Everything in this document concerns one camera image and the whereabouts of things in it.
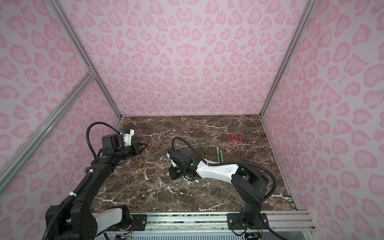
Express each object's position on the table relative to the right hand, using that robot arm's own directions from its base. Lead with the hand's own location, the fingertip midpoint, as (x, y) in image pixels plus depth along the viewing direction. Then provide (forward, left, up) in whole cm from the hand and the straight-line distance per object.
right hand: (170, 171), depth 81 cm
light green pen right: (+15, -30, -9) cm, 35 cm away
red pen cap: (+21, +13, -8) cm, 26 cm away
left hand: (+12, +13, +10) cm, 20 cm away
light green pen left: (+20, -27, -9) cm, 35 cm away
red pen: (+30, -36, -9) cm, 48 cm away
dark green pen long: (+20, -17, -7) cm, 27 cm away
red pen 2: (+26, -41, -10) cm, 49 cm away
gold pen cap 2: (+10, +22, -8) cm, 26 cm away
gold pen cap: (+8, +13, +9) cm, 17 cm away
